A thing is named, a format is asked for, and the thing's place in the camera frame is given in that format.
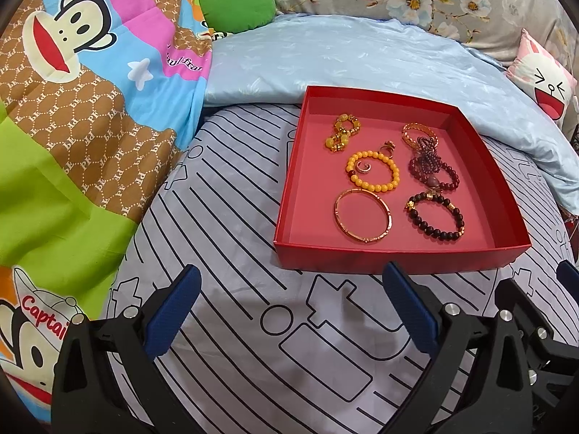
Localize light blue quilt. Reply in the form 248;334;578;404
203;13;579;215

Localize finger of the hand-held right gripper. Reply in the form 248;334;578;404
494;278;579;372
556;261;579;286

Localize green pillow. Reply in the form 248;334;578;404
198;0;275;34

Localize pink laughing bunny pillow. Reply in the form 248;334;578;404
506;28;579;135

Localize amber chunky bead bracelet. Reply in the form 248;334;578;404
322;115;363;153

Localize dark red bead bracelet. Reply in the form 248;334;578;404
409;158;458;192

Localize yellow bead bracelet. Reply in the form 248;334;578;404
346;149;401;192

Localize grey striped bed sheet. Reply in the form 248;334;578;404
102;102;579;434

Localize gold cuff bracelet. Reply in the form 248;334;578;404
402;122;437;149

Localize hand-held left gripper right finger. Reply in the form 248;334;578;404
382;261;537;434

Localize colourful cartoon monkey quilt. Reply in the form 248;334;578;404
0;0;215;434

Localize red cardboard box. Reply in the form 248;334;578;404
272;85;532;276

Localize thin gold bangle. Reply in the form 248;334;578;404
334;188;390;245

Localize black bead bracelet gold charms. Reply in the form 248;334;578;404
404;191;466;237

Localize small dark red bead string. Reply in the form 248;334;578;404
409;136;441;170

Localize grey floral sheet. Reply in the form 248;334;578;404
199;0;562;66

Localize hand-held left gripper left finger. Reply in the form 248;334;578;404
51;264;203;434

